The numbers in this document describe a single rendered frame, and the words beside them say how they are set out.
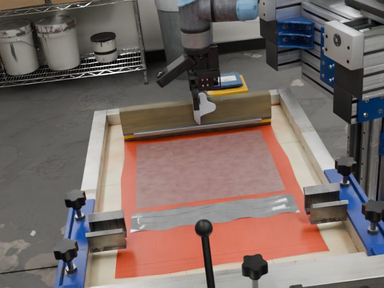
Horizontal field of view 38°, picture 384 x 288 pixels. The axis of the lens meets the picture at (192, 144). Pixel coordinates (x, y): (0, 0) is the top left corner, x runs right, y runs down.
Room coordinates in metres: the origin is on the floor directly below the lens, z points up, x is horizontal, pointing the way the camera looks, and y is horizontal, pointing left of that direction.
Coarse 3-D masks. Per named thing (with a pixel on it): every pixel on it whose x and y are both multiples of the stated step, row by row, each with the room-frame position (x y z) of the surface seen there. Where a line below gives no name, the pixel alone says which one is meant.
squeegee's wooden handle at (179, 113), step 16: (224, 96) 1.36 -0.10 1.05; (240, 96) 1.35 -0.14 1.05; (256, 96) 1.34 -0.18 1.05; (128, 112) 1.34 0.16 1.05; (144, 112) 1.34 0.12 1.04; (160, 112) 1.34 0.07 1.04; (176, 112) 1.34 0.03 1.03; (192, 112) 1.34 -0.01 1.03; (224, 112) 1.34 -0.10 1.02; (240, 112) 1.34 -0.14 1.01; (256, 112) 1.34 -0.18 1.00; (128, 128) 1.34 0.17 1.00; (144, 128) 1.34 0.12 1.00; (160, 128) 1.34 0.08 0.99
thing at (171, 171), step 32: (128, 160) 1.25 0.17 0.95; (160, 160) 1.23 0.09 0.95; (192, 160) 1.21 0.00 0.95; (128, 192) 1.10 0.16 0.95; (160, 192) 1.08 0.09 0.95; (192, 192) 1.07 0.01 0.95; (128, 224) 0.97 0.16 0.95; (128, 256) 0.86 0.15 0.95; (160, 256) 0.85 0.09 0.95; (192, 256) 0.84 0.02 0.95
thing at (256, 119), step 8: (232, 120) 1.34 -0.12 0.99; (240, 120) 1.34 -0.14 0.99; (248, 120) 1.33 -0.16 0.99; (256, 120) 1.33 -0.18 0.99; (168, 128) 1.34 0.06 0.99; (176, 128) 1.33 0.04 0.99; (184, 128) 1.33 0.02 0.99; (192, 128) 1.33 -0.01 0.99; (200, 128) 1.33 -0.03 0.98; (208, 128) 1.33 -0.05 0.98; (136, 136) 1.32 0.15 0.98
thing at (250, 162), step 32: (256, 128) 1.34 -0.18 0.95; (224, 160) 1.19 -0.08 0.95; (256, 160) 1.18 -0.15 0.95; (288, 160) 1.16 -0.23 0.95; (224, 192) 1.05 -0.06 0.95; (256, 192) 1.04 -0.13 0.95; (288, 192) 1.02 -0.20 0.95; (224, 224) 0.93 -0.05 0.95; (256, 224) 0.92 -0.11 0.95; (288, 224) 0.91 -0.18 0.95; (224, 256) 0.83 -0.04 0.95; (288, 256) 0.81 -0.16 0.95
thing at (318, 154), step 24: (288, 96) 1.45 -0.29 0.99; (96, 120) 1.43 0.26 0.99; (120, 120) 1.46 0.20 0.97; (288, 120) 1.37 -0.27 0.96; (96, 144) 1.29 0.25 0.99; (312, 144) 1.16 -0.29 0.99; (96, 168) 1.16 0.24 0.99; (96, 192) 1.06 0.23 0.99; (360, 240) 0.80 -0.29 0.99; (288, 264) 0.75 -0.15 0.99
